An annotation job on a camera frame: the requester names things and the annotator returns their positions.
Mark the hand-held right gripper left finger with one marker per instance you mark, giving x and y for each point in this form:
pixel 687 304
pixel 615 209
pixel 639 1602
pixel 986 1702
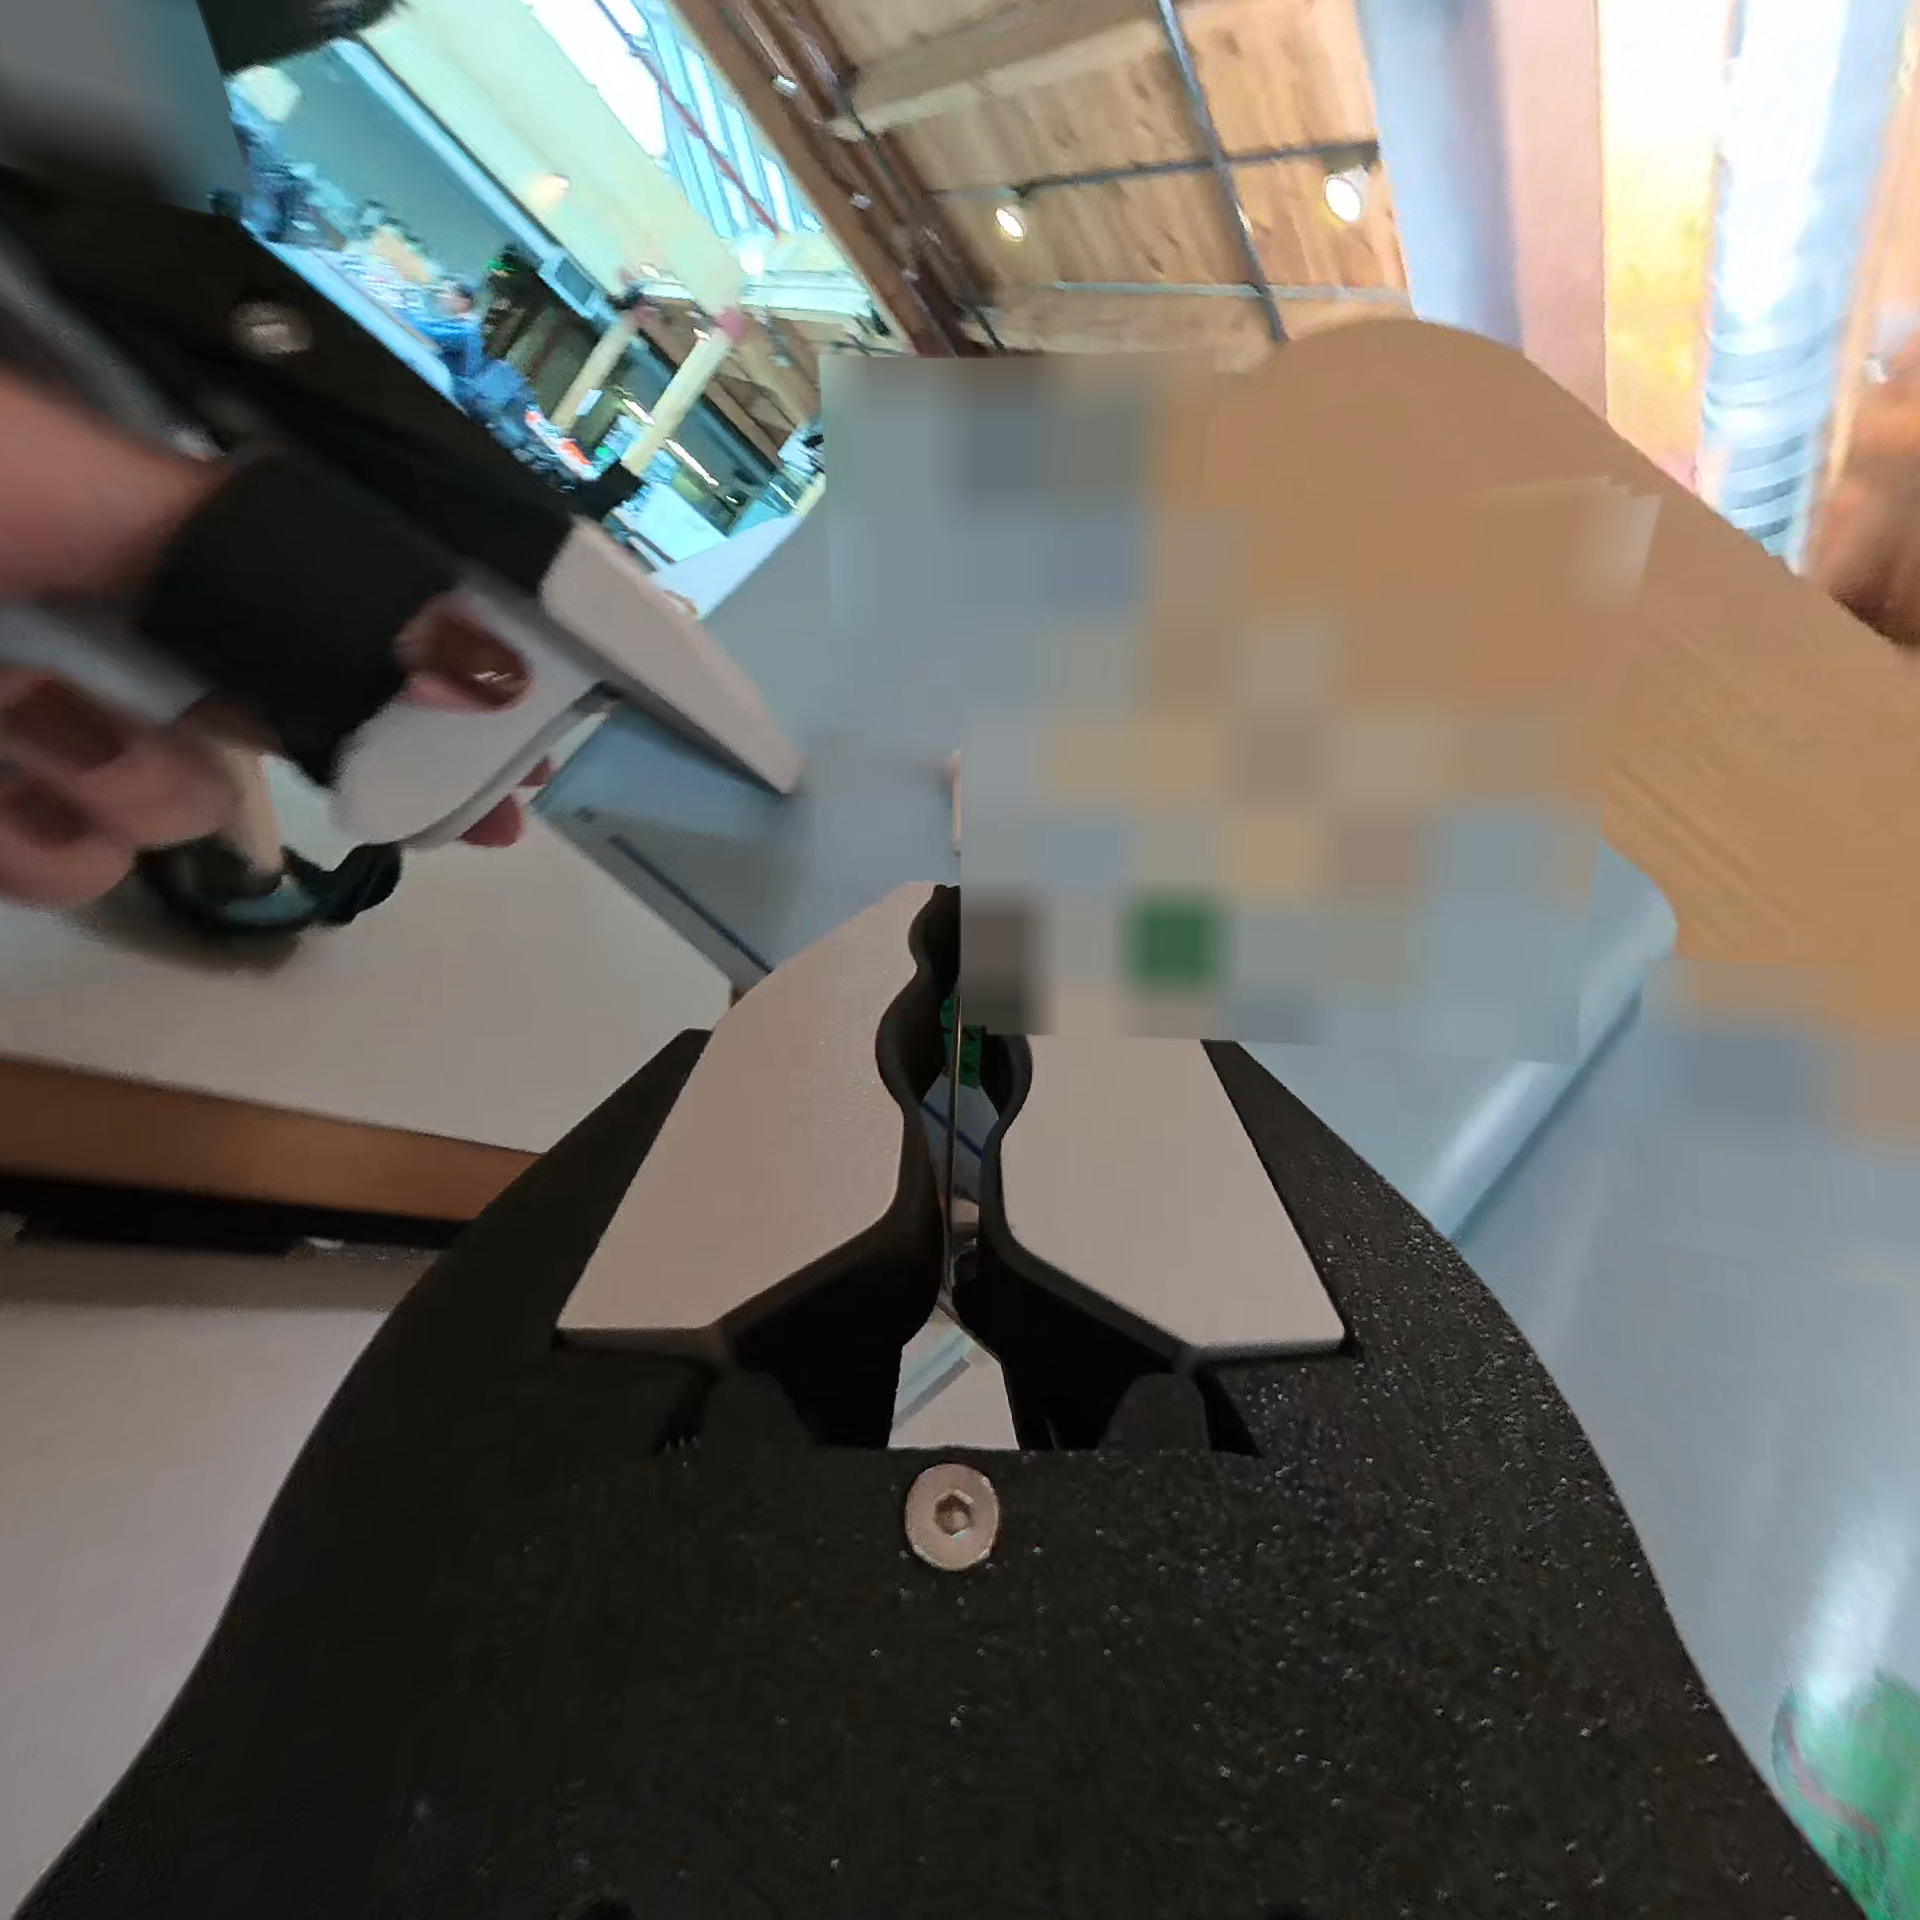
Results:
pixel 777 1154

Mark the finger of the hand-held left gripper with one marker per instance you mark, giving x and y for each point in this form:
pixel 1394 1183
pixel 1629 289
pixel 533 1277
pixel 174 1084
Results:
pixel 661 659

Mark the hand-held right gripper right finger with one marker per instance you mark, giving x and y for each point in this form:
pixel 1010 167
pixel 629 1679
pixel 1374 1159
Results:
pixel 1154 1201

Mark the lego instruction booklet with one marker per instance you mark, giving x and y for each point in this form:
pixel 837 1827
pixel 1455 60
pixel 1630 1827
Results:
pixel 1575 1273

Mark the person's left hand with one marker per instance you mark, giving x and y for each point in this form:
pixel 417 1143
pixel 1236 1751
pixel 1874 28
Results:
pixel 73 508

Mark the adjacent wooden-edged table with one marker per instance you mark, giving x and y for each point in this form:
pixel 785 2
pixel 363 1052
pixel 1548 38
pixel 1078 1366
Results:
pixel 379 993

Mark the white and wooden book stand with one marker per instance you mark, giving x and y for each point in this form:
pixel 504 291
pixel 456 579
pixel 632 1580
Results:
pixel 1772 719

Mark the silver ventilation duct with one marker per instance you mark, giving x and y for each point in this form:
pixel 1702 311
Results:
pixel 1787 299

